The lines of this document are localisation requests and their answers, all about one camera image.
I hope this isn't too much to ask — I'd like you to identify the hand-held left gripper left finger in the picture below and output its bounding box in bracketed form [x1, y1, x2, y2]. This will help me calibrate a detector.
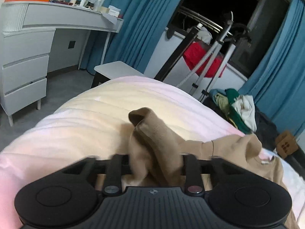
[61, 154, 132, 196]

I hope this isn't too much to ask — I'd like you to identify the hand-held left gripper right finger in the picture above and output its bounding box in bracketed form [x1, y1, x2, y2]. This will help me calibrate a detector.
[182, 154, 242, 195]

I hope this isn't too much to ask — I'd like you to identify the tan sweatshirt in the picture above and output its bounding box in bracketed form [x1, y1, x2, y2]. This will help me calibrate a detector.
[128, 107, 301, 229]

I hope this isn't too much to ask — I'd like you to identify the pastel tie-dye blanket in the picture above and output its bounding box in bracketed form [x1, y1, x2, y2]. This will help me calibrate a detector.
[0, 76, 305, 229]

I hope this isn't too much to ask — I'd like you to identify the black sofa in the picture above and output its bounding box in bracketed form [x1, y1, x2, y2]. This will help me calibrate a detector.
[202, 89, 305, 165]

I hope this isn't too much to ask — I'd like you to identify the yellow-green garment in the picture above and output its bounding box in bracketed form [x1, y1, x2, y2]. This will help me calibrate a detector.
[213, 93, 230, 122]

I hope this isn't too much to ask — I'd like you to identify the blue garment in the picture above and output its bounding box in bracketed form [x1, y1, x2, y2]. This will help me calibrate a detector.
[209, 89, 226, 98]

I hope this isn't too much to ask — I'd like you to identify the green garment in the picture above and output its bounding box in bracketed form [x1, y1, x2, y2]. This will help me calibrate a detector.
[225, 88, 253, 134]

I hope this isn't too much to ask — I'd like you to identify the white stool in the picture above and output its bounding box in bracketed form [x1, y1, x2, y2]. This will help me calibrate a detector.
[91, 61, 147, 89]

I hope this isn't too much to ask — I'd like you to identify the brown paper bag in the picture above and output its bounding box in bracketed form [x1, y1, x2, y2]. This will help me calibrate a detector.
[275, 130, 299, 159]

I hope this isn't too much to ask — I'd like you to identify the red garment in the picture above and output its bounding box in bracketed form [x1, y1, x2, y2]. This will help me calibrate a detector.
[182, 42, 227, 78]

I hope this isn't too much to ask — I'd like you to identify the garment steamer stand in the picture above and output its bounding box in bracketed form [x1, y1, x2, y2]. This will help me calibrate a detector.
[176, 11, 253, 96]

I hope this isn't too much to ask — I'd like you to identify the white hanging garment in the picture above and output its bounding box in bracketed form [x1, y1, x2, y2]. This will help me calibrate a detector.
[197, 25, 212, 44]

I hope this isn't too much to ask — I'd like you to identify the white vanity desk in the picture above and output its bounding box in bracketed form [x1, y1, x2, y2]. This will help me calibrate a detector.
[0, 1, 124, 127]

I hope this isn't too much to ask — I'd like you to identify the metal balcony railing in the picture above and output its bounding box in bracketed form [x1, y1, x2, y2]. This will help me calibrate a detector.
[177, 6, 226, 32]

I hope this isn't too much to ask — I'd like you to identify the white tissue box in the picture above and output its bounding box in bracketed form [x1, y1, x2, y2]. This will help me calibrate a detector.
[108, 5, 121, 17]

